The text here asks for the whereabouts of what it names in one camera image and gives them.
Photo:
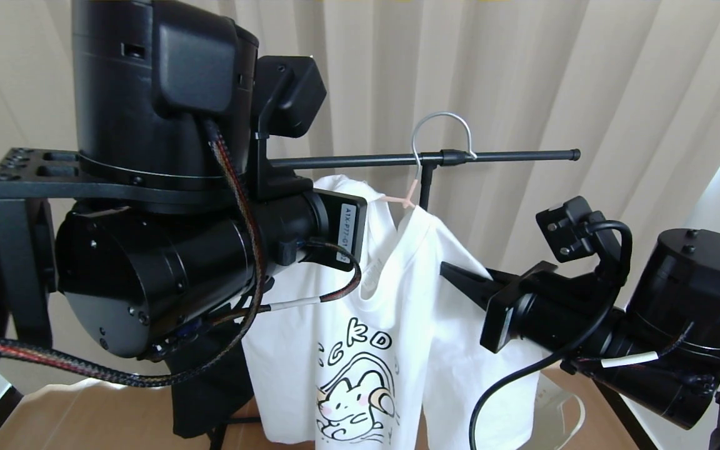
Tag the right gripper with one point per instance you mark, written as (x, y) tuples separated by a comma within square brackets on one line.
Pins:
[(541, 312)]

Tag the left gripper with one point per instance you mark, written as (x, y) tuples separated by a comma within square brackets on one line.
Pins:
[(310, 228)]

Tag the white garment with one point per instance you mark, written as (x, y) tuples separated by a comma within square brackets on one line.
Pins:
[(410, 281)]

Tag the pink clothes hanger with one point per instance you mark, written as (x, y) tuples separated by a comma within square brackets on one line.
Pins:
[(419, 181)]

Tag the black shorts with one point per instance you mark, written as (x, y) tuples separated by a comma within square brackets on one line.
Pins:
[(210, 400)]

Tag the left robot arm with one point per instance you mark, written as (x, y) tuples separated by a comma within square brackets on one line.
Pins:
[(135, 187)]

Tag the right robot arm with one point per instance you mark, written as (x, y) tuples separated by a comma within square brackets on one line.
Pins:
[(691, 294)]

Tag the white laundry basket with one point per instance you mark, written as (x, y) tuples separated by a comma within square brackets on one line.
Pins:
[(560, 412)]

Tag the black clothes rack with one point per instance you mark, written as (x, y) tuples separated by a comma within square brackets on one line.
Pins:
[(510, 156)]

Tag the beige curtain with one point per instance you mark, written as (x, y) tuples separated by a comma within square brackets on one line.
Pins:
[(554, 75)]

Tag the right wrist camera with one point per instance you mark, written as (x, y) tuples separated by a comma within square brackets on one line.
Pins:
[(569, 228)]

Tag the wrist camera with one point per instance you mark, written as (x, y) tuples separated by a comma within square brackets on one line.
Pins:
[(569, 228), (288, 100)]

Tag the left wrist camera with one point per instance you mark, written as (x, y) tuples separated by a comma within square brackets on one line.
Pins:
[(288, 100)]

